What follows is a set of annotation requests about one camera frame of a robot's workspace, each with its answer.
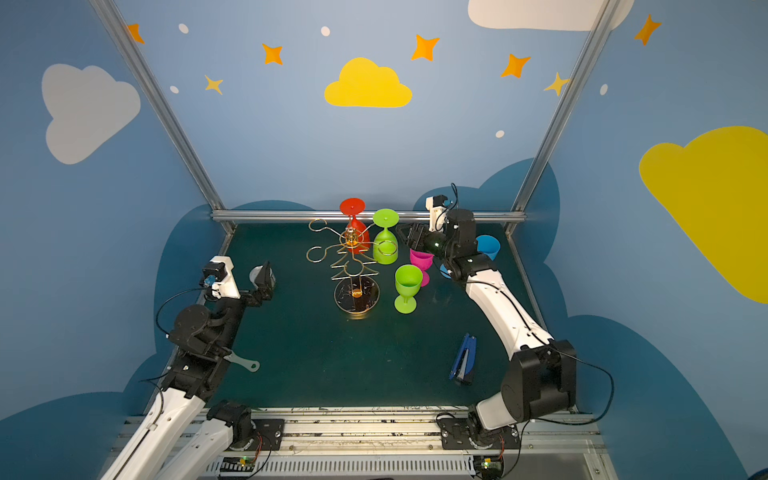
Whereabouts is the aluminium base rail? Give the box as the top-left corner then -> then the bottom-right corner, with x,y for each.
171,406 -> 618,479

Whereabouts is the blue wine glass front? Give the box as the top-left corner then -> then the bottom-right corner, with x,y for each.
439,261 -> 461,281

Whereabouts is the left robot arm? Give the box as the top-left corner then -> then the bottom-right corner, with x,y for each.
103,256 -> 276,479

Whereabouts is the pink wine glass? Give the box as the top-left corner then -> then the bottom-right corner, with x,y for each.
409,249 -> 434,287

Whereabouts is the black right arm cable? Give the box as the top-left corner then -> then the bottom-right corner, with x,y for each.
449,182 -> 616,428

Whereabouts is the silver tin can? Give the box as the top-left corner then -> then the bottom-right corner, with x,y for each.
249,263 -> 273,290

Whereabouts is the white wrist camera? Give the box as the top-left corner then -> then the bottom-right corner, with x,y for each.
200,255 -> 241,302
425,194 -> 450,232

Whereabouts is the red wine glass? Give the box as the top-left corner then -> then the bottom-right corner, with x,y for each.
340,197 -> 371,254

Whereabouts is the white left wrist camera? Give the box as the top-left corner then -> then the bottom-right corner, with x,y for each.
200,255 -> 241,302

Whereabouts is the corner frame post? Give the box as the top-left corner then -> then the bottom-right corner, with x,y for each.
89,0 -> 226,213
505,0 -> 622,241

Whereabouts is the aluminium frame rear rail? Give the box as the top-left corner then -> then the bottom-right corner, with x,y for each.
211,210 -> 526,224

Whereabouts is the gold wire glass rack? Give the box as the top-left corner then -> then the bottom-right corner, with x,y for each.
306,219 -> 383,320

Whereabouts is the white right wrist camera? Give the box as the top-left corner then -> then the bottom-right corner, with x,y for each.
425,194 -> 450,232

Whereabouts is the blue wine glass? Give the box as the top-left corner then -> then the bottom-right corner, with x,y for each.
439,261 -> 461,281
476,235 -> 501,261

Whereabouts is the black left camera cable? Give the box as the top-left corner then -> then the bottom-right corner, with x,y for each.
154,286 -> 208,337

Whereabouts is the grey dish brush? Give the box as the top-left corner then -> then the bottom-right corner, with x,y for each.
225,353 -> 261,373

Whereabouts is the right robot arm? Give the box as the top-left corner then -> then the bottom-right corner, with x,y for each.
406,199 -> 577,433

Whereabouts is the left corner frame post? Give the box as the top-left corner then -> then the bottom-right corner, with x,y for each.
89,0 -> 226,213

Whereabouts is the green wine glass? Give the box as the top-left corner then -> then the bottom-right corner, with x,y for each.
373,209 -> 399,265
394,264 -> 423,314

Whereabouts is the right corner frame post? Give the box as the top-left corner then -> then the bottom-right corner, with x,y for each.
505,0 -> 622,241

